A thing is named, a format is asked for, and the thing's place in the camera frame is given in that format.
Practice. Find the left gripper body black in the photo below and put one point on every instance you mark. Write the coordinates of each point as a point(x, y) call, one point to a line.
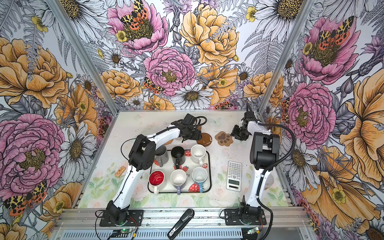
point(192, 134)

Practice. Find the white mug purple handle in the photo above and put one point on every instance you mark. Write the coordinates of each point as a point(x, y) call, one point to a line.
point(178, 179)

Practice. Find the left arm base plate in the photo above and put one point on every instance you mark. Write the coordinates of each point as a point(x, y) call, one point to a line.
point(129, 218)

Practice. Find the scratched brown wooden coaster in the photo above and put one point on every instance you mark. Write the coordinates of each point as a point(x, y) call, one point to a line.
point(206, 140)

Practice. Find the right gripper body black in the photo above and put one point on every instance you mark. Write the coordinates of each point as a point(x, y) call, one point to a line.
point(241, 133)

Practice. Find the red inside white mug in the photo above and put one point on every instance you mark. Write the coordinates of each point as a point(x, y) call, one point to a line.
point(157, 181)

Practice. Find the small wooden mallet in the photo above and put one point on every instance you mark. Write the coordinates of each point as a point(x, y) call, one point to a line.
point(121, 170)

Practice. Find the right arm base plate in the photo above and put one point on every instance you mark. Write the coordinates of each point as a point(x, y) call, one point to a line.
point(233, 217)

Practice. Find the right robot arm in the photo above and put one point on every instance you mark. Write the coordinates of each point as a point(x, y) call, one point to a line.
point(264, 153)

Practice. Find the grey mug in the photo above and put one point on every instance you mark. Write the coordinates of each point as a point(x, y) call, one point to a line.
point(161, 156)

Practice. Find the cork paw print coaster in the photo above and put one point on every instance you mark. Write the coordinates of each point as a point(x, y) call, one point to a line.
point(224, 139)

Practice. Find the white strawberry tray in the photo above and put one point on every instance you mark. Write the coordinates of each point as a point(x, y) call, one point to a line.
point(189, 177)

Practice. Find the black mug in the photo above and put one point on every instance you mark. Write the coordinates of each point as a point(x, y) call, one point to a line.
point(178, 157)

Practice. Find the white mug blue handle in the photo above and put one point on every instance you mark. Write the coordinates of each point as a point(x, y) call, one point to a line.
point(199, 176)

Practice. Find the white calculator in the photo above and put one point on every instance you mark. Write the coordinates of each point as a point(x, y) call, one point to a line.
point(234, 176)

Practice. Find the black stapler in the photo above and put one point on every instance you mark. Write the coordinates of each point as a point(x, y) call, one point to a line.
point(181, 223)

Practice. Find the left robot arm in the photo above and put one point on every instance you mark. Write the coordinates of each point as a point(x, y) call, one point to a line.
point(141, 157)

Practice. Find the clear glass cup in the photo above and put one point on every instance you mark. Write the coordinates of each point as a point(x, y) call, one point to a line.
point(269, 181)

